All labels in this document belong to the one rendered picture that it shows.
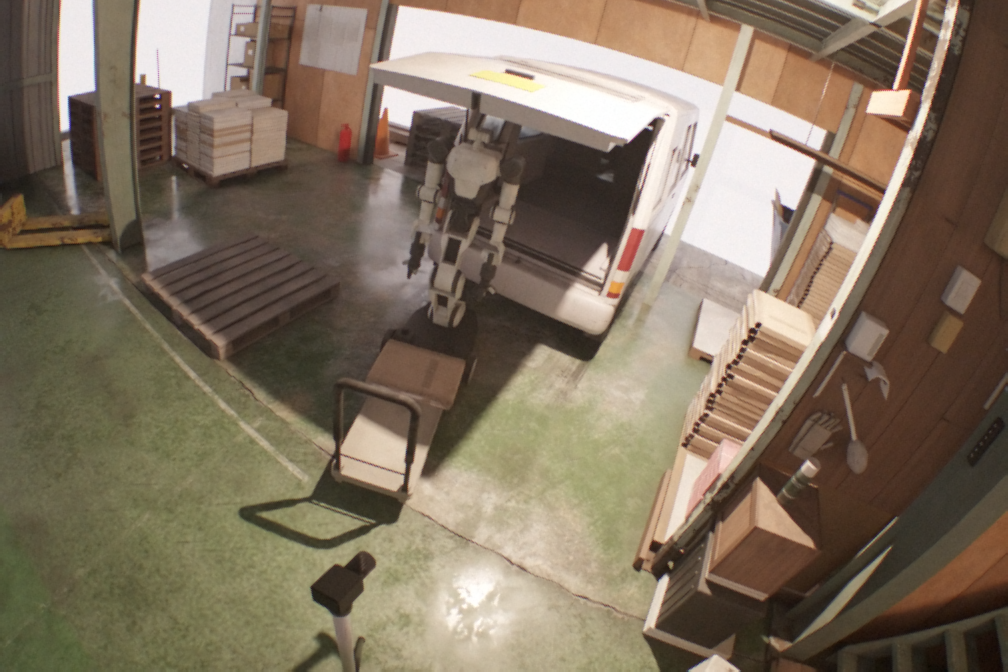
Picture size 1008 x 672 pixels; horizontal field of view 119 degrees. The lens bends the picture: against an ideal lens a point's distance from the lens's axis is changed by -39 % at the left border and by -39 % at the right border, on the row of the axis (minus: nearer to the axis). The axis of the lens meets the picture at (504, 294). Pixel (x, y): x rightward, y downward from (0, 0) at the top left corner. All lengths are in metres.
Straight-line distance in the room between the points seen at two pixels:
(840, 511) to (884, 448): 0.50
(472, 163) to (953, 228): 2.17
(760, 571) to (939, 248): 1.27
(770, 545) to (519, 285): 2.31
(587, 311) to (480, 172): 1.22
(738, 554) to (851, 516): 0.76
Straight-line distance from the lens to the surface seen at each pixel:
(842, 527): 2.51
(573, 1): 5.21
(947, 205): 1.70
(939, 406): 2.00
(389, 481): 2.22
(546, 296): 3.25
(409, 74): 2.26
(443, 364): 2.76
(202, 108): 5.78
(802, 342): 2.68
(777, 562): 1.93
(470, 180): 2.59
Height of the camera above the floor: 2.00
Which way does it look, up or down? 30 degrees down
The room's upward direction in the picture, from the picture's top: 15 degrees clockwise
